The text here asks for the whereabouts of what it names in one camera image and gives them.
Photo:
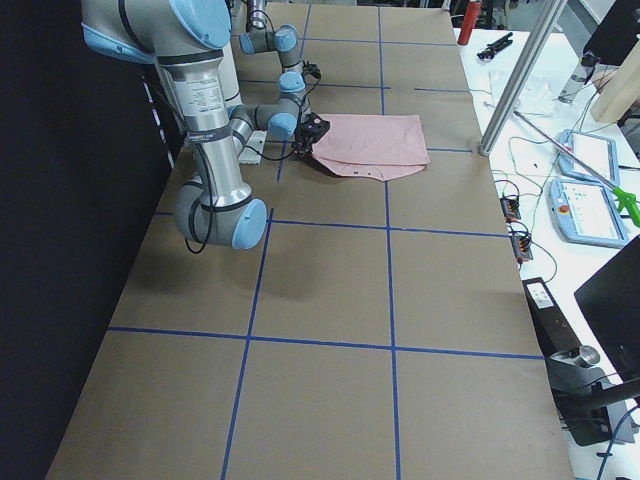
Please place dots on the near orange connector board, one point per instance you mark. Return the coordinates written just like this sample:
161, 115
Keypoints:
521, 246

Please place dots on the black box device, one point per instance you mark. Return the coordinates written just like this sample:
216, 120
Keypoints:
553, 331

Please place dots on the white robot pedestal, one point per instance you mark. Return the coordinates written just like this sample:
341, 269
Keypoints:
251, 155

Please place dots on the clear water bottle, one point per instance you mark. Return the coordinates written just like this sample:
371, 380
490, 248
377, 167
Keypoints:
579, 77

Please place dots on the far blue teach pendant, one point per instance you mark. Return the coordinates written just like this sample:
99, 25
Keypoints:
596, 151

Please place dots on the near blue teach pendant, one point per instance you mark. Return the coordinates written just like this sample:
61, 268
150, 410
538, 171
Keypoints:
585, 214

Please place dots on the blue teach pendant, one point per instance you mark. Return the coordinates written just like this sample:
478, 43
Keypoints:
596, 151
585, 214

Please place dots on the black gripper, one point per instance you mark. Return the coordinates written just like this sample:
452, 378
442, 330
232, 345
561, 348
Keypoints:
304, 139

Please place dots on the black monitor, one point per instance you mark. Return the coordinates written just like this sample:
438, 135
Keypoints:
609, 302

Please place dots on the pink Snoopy t-shirt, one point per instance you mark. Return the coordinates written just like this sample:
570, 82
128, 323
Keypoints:
379, 147

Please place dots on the orange connector board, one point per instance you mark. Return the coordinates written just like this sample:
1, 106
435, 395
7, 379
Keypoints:
521, 246
510, 208

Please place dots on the aluminium frame post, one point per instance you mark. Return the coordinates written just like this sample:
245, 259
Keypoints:
526, 61

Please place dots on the red bottle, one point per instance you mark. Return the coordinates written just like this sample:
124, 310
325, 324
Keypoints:
469, 21

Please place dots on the black pliers tool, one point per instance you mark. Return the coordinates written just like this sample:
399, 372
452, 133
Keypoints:
492, 49

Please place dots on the wooden beam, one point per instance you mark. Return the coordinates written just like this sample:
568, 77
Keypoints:
621, 91

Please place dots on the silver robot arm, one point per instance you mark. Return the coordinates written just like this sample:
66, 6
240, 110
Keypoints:
187, 42
261, 36

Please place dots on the far orange connector board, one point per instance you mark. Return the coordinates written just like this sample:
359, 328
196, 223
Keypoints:
510, 208

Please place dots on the green handled grabber stick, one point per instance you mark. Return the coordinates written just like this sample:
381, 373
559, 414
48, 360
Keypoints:
626, 201

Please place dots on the silver metal cup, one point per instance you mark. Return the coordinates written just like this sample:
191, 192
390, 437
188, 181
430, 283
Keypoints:
587, 356

